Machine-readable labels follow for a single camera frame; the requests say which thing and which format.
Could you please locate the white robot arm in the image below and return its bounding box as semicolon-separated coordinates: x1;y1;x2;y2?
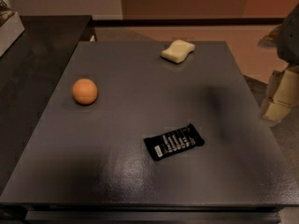
261;5;299;122

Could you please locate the dark side table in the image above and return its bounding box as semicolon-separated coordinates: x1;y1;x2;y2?
0;15;93;194

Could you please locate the yellow sponge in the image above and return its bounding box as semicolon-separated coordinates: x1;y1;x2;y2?
161;40;195;63

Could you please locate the white box on side table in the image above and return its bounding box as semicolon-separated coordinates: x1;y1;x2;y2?
0;0;24;57

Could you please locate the black rxbar chocolate wrapper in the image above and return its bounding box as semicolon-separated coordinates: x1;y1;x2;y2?
143;123;205;161

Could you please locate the orange fruit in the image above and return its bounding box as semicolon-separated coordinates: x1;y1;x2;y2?
72;78;98;105

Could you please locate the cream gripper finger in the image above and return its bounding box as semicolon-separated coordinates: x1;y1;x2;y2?
261;66;299;122

